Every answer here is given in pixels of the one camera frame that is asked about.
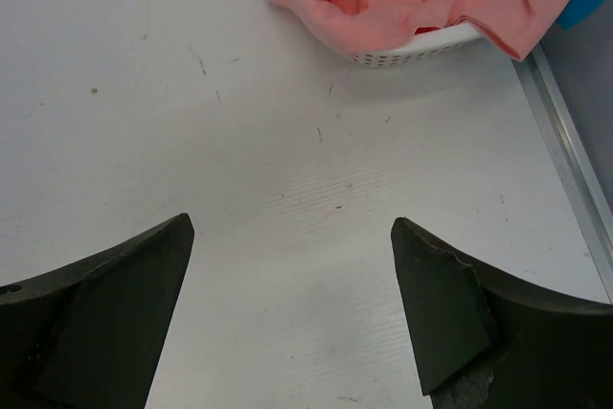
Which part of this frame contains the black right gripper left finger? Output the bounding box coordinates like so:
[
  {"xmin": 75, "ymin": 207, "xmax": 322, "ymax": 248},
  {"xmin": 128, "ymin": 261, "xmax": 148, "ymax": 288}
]
[{"xmin": 1, "ymin": 214, "xmax": 194, "ymax": 408}]

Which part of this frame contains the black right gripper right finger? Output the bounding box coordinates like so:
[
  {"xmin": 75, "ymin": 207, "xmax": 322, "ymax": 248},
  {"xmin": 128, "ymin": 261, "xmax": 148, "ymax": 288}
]
[{"xmin": 391, "ymin": 217, "xmax": 612, "ymax": 408}]

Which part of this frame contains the white perforated plastic basket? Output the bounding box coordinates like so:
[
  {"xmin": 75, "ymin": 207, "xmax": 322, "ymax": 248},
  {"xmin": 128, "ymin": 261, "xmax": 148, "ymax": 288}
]
[{"xmin": 347, "ymin": 23, "xmax": 482, "ymax": 69}]

